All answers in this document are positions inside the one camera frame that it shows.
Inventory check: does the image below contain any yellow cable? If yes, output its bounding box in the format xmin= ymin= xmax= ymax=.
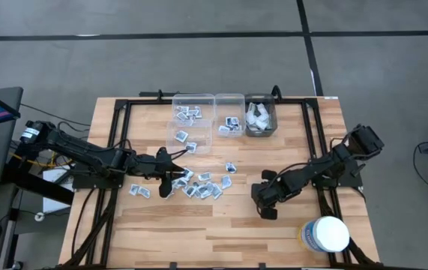
xmin=10 ymin=151 xmax=74 ymax=169

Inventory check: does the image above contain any thin black cable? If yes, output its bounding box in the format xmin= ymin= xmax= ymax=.
xmin=20 ymin=103 xmax=91 ymax=128

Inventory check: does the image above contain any black desk beam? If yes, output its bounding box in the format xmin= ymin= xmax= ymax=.
xmin=3 ymin=160 xmax=76 ymax=206

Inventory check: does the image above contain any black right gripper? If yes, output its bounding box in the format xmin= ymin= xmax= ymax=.
xmin=250 ymin=169 xmax=290 ymax=221

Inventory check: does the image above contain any small clear plastic bin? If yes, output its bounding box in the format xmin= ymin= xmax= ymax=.
xmin=213 ymin=93 xmax=247 ymax=139

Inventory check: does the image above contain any white-lidded round jar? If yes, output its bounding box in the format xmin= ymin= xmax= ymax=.
xmin=298 ymin=215 xmax=351 ymax=254

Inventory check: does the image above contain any black aluminium table frame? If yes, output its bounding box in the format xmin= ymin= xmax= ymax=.
xmin=58 ymin=95 xmax=383 ymax=270

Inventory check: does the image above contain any black bar clamp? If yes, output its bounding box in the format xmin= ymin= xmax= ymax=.
xmin=138 ymin=88 xmax=199 ymax=99

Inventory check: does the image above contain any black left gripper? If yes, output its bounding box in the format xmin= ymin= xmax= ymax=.
xmin=134 ymin=146 xmax=187 ymax=199

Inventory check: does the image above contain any black hook clamp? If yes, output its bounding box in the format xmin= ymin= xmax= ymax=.
xmin=271 ymin=85 xmax=284 ymax=103

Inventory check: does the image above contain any large clear plastic bin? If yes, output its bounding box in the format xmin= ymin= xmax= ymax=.
xmin=165 ymin=93 xmax=215 ymax=157

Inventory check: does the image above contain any white box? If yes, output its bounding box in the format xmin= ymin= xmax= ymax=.
xmin=42 ymin=166 xmax=73 ymax=215

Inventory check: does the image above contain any dark grey plastic bin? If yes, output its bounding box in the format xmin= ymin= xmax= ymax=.
xmin=244 ymin=93 xmax=279 ymax=138

